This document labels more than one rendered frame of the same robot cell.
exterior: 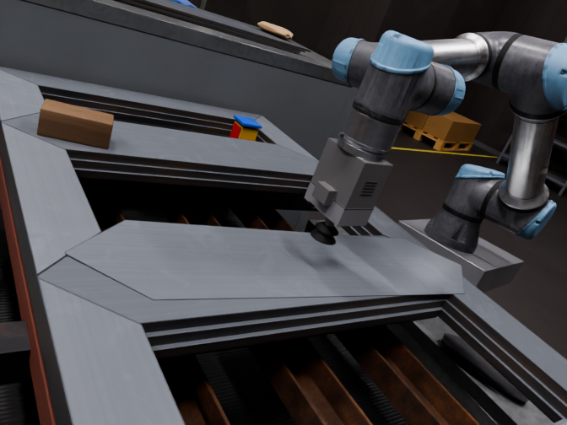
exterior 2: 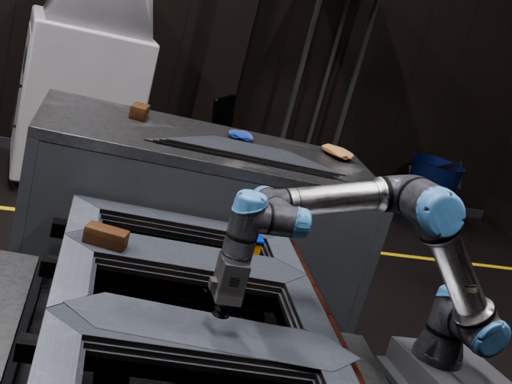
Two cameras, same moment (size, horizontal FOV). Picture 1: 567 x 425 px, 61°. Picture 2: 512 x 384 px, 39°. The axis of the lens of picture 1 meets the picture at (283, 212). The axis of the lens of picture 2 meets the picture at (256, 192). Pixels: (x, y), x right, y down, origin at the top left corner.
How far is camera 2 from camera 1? 117 cm
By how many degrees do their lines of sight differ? 26
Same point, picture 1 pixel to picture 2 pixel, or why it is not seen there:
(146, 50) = (184, 181)
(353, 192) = (222, 283)
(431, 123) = not seen: outside the picture
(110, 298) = (74, 323)
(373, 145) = (232, 254)
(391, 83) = (237, 219)
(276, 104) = not seen: hidden behind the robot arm
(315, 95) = (344, 216)
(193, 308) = (113, 334)
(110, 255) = (85, 305)
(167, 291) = (104, 325)
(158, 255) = (111, 311)
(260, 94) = not seen: hidden behind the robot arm
